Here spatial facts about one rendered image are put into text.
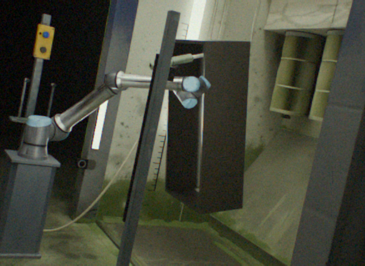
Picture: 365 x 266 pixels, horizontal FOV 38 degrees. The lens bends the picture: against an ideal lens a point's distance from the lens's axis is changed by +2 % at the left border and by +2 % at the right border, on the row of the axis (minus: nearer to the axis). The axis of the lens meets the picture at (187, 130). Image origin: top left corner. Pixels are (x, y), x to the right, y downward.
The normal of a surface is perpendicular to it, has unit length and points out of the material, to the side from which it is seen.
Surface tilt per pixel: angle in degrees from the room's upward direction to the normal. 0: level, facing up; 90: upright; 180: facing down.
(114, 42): 90
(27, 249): 90
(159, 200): 90
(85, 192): 90
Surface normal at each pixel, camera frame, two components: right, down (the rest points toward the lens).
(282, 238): -0.62, -0.65
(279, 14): -0.88, -0.15
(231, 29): 0.44, 0.17
